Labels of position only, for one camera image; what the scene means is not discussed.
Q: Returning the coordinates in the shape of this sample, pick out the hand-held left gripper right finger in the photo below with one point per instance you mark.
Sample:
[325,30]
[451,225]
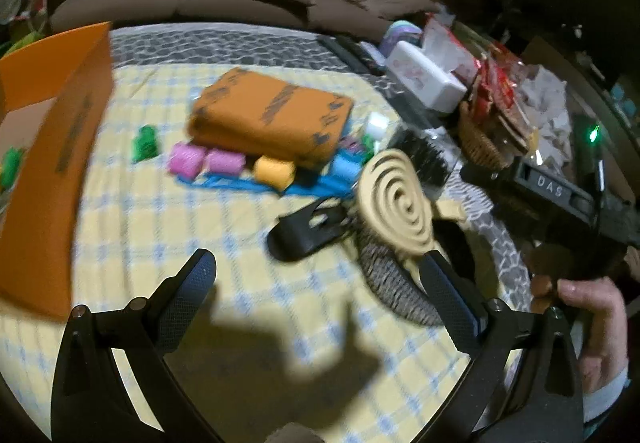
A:
[452,295]

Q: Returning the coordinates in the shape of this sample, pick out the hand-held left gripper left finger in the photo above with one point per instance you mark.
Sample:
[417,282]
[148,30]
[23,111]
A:
[186,289]

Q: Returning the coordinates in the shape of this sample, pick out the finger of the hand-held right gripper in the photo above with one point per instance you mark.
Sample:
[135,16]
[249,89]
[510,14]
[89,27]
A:
[490,174]
[297,238]

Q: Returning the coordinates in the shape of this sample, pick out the yellow thread roll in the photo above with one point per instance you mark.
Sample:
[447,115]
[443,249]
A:
[274,173]

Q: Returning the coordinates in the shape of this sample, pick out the light blue thread spool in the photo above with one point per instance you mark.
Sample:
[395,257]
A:
[345,168]

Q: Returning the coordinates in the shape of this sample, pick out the beige spiral coil holder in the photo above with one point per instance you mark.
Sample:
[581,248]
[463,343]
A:
[400,198]

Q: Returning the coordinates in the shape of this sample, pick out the bag of colourful rubber bands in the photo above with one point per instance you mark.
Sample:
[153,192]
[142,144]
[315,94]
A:
[351,145]

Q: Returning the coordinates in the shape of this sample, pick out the pink thread roll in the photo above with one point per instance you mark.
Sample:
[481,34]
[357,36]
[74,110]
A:
[226,164]
[186,162]

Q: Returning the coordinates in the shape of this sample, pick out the orange towel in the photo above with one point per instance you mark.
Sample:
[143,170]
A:
[260,113]

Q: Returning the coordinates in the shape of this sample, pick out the orange cardboard box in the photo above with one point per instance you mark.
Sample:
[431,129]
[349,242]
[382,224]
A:
[60,173]

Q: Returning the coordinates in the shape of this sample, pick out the person's right forearm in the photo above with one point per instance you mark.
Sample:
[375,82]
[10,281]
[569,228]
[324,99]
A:
[610,403]

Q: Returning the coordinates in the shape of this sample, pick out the person's right hand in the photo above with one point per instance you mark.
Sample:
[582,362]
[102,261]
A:
[602,318]

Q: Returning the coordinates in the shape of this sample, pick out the wicker basket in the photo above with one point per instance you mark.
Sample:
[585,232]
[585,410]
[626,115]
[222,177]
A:
[480,140]

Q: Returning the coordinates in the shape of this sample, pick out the yellow plaid cloth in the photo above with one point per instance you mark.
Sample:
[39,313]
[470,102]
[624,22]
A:
[200,233]

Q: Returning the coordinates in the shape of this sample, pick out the black bristly brush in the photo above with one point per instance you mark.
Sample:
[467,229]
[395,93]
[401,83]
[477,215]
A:
[425,158]

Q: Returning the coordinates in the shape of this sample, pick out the pile of red snack packets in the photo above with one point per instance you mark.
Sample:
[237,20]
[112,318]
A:
[492,85]

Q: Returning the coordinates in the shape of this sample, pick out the crumpled white plastic wrap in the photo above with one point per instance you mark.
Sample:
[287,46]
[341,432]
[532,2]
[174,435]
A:
[545,98]

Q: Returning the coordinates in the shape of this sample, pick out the white tissue box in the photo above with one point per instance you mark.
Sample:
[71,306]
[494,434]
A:
[425,78]

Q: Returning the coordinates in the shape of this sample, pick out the red and white plastic packet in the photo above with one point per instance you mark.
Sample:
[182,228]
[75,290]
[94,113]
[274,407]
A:
[445,43]

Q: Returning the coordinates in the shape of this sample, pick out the black remote coloured buttons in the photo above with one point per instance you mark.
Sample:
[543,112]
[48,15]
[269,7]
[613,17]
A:
[372,63]

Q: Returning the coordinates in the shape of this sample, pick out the pale purple cup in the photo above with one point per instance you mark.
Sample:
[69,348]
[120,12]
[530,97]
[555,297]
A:
[402,30]

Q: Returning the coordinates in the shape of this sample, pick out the plain black remote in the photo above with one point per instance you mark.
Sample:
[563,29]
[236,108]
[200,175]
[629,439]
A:
[337,50]

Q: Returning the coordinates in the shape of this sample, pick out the green bag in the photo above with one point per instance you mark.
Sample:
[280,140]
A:
[20,43]

